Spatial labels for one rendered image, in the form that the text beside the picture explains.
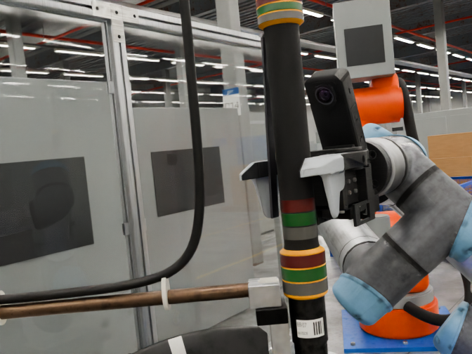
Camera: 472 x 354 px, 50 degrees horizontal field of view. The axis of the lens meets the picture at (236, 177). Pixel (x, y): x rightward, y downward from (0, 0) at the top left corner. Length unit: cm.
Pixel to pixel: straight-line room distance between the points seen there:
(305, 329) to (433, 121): 1073
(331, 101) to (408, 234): 22
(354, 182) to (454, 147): 793
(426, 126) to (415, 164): 1052
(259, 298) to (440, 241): 28
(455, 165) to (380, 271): 780
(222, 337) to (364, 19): 386
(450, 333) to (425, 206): 52
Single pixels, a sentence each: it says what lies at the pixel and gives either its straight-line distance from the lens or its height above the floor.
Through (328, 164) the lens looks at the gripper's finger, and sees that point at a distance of 46.
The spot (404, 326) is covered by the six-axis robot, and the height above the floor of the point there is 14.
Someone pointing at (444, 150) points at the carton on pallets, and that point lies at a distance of 852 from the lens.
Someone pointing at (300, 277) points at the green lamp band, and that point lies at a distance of 48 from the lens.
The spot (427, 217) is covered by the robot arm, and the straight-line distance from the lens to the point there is 69.
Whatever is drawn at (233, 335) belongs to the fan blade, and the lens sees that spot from 67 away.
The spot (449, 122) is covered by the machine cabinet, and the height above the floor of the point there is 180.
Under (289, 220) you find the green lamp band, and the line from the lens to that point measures 48.
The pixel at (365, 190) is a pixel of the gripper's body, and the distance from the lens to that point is 56.
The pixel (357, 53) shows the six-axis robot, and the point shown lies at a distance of 431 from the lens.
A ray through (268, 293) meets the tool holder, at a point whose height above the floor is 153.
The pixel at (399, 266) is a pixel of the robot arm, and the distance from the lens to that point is 69.
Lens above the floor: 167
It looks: 3 degrees down
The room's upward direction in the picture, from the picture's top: 6 degrees counter-clockwise
